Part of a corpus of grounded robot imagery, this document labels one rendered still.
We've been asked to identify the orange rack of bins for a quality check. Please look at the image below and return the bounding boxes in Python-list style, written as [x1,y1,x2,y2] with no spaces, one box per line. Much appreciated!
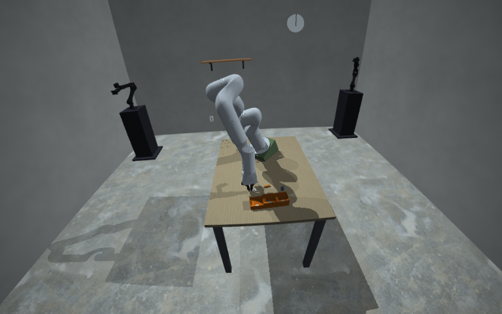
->
[250,192,290,210]

